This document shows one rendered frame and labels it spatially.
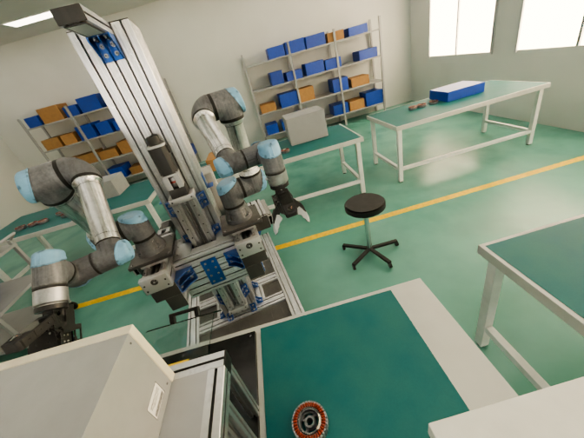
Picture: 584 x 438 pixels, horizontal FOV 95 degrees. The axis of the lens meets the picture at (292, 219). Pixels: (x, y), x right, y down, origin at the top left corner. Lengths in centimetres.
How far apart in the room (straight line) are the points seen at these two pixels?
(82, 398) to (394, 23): 798
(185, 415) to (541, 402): 67
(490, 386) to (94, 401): 103
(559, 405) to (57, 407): 81
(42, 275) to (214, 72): 655
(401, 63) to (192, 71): 502
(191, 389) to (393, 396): 62
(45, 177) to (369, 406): 132
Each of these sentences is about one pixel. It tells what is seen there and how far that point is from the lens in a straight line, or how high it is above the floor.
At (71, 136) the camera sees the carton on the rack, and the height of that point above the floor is 142.
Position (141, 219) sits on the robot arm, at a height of 123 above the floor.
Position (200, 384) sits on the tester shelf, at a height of 111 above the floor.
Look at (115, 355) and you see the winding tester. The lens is 69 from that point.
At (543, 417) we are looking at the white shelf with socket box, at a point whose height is 121.
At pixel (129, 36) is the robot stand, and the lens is 155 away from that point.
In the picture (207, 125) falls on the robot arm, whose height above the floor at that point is 158.
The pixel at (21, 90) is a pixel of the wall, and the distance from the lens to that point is 865.
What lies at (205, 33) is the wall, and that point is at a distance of 726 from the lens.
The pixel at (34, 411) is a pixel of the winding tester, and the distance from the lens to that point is 74.
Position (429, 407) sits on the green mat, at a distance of 107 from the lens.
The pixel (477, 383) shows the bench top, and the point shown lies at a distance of 113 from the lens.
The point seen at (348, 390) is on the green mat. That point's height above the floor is 75.
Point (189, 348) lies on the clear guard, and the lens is 96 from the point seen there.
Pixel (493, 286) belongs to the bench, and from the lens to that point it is 171.
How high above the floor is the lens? 173
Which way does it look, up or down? 30 degrees down
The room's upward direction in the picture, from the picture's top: 16 degrees counter-clockwise
